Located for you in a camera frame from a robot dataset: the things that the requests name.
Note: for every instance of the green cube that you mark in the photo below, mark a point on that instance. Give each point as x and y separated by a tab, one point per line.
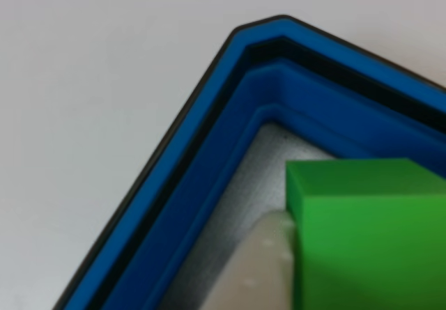
366	240

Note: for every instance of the blue square box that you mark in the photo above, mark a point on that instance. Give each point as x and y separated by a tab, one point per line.
209	149

